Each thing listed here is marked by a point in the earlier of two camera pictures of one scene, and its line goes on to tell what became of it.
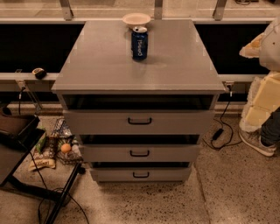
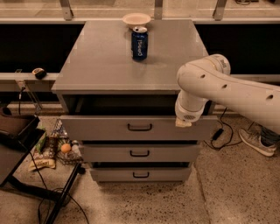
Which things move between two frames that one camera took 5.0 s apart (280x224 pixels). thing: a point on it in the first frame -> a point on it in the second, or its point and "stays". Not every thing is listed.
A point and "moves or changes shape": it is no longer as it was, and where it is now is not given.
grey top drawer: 138,122 moves or changes shape
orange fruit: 66,148 stays
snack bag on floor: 42,163 stays
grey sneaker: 253,140 stays
